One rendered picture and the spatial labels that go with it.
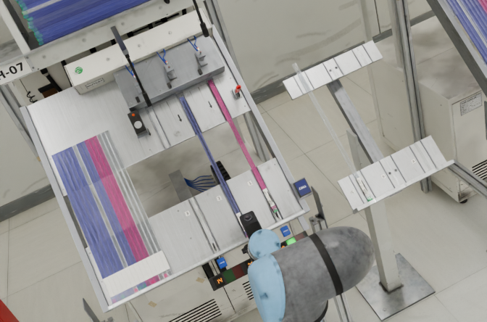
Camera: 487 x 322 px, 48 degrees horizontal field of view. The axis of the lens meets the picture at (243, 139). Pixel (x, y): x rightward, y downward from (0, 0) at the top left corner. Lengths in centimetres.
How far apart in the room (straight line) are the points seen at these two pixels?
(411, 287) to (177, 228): 108
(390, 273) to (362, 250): 133
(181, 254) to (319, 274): 84
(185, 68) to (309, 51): 210
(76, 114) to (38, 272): 158
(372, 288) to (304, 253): 147
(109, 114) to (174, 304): 82
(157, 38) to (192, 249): 69
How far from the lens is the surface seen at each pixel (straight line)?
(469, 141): 249
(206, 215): 175
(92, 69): 184
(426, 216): 270
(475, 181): 237
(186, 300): 227
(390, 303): 238
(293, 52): 379
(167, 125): 182
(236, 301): 236
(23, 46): 180
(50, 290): 315
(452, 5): 212
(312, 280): 98
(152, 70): 183
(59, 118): 190
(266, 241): 137
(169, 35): 185
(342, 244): 99
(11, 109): 195
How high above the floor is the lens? 190
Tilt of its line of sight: 33 degrees down
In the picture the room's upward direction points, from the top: 20 degrees counter-clockwise
